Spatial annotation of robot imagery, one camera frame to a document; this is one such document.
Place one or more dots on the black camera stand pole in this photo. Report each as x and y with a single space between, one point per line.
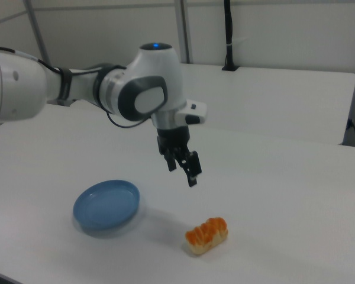
229 35

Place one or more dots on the white back table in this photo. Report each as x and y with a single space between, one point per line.
269 100

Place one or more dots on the orange glazed bread loaf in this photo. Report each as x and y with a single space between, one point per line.
207 234

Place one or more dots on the blue plastic plate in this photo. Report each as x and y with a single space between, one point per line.
107 209

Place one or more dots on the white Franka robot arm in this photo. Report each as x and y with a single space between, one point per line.
154 80

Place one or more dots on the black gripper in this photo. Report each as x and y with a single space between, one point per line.
172 137

